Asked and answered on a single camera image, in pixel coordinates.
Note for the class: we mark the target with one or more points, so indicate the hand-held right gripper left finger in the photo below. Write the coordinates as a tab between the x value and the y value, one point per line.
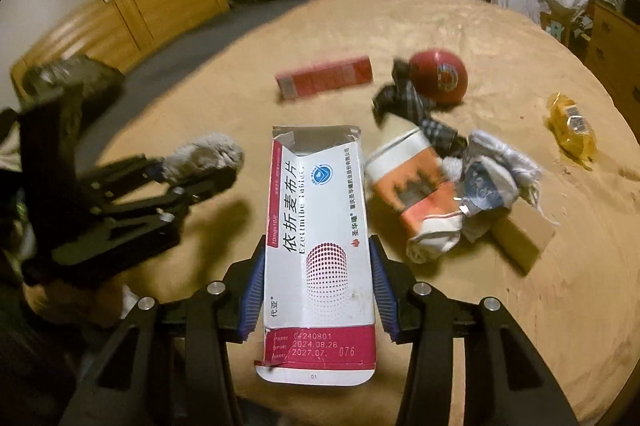
252	287

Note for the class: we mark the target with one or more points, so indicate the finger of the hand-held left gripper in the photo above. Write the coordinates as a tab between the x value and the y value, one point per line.
200	188
125	171

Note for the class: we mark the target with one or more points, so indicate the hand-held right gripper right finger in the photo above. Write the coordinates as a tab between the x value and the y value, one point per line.
382	292

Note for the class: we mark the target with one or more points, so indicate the grey fuzzy sock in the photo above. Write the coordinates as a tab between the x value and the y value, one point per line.
205	156

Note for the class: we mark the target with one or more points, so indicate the white and red medicine box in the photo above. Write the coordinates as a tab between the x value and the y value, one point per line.
320	231

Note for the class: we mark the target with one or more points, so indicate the person's left hand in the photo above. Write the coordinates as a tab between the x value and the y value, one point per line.
70	301

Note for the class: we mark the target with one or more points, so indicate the orange and white sock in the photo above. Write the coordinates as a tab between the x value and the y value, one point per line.
415	186

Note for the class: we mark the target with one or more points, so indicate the grey bed sheet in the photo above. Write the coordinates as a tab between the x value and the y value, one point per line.
165	56

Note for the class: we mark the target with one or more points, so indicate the brown cardboard piece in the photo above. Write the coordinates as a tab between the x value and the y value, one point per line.
525	236

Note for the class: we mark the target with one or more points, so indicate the wooden cabinet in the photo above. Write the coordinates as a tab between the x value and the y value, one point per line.
150	6

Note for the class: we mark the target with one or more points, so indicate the grey and white sock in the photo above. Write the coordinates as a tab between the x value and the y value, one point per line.
495	176

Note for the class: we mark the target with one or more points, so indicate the red flat box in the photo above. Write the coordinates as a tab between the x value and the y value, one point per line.
325	76

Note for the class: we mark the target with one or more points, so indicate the dark striped sock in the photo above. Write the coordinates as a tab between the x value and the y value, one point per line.
405	101

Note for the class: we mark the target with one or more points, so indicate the red ball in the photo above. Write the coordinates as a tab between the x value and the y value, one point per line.
440	74

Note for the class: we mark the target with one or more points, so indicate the yellow snack wrapper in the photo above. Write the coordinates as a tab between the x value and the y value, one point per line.
572	131

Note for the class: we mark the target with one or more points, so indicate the tan blanket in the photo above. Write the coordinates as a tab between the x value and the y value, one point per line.
500	56

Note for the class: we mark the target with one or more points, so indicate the wooden dresser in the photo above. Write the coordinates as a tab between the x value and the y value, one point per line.
612	46

